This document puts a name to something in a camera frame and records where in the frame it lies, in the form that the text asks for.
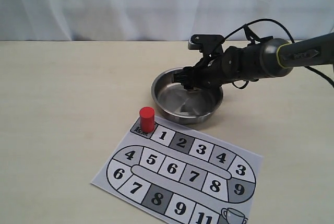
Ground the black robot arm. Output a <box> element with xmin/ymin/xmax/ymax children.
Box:
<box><xmin>171</xmin><ymin>33</ymin><xmax>333</xmax><ymax>90</ymax></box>

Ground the black cable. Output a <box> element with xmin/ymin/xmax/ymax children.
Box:
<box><xmin>223</xmin><ymin>18</ymin><xmax>334</xmax><ymax>89</ymax></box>

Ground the white curtain backdrop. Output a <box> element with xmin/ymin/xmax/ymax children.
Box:
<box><xmin>1</xmin><ymin>0</ymin><xmax>333</xmax><ymax>41</ymax></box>

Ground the round stainless steel bowl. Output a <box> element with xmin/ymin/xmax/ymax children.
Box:
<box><xmin>151</xmin><ymin>67</ymin><xmax>224</xmax><ymax>125</ymax></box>

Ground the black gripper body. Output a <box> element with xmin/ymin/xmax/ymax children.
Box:
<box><xmin>182</xmin><ymin>51</ymin><xmax>235</xmax><ymax>89</ymax></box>

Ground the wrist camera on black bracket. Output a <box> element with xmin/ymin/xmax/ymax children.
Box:
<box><xmin>187</xmin><ymin>34</ymin><xmax>225</xmax><ymax>54</ymax></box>

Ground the red cylinder game piece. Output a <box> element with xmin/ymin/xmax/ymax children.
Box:
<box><xmin>139</xmin><ymin>107</ymin><xmax>155</xmax><ymax>133</ymax></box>

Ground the printed paper game board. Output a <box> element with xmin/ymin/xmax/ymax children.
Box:
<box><xmin>91</xmin><ymin>117</ymin><xmax>263</xmax><ymax>223</ymax></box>

